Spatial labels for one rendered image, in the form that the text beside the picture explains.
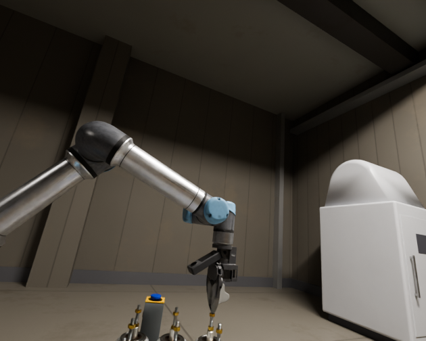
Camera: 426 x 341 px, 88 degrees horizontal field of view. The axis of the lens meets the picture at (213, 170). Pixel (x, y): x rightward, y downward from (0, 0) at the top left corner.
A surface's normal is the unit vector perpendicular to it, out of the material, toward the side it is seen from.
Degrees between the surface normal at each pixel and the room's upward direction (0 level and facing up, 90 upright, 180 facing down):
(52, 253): 90
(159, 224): 90
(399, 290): 90
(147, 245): 90
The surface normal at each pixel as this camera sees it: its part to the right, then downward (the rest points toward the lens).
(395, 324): -0.91, -0.22
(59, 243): 0.43, -0.21
